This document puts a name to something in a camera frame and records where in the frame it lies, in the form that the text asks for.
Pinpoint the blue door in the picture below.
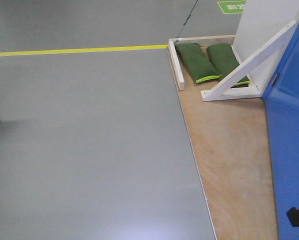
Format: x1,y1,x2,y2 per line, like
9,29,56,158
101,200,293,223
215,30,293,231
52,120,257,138
263,24,299,240

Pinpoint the green sandbag left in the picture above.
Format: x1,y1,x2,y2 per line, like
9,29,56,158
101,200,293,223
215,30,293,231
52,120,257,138
175,43,221,84

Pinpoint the green sandbag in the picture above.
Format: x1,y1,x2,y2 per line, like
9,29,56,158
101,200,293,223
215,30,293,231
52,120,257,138
175,43,221,84
206,43,240,82

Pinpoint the white brace left side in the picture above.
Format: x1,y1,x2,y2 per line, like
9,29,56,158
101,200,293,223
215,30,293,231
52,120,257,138
201,19,297,102

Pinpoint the plywood base platform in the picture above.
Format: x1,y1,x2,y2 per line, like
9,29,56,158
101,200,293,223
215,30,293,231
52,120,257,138
176,63,278,240

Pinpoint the green sandbag right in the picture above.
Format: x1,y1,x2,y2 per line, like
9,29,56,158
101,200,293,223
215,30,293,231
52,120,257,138
206,43,240,82

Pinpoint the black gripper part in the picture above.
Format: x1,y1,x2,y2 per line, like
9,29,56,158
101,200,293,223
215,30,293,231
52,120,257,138
286,207,299,227

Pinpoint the white rail left side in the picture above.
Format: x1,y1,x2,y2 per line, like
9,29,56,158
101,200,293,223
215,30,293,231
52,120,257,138
167,38,185,91

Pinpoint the white wall panel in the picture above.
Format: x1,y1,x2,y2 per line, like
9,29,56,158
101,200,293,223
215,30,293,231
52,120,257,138
233,0,299,95

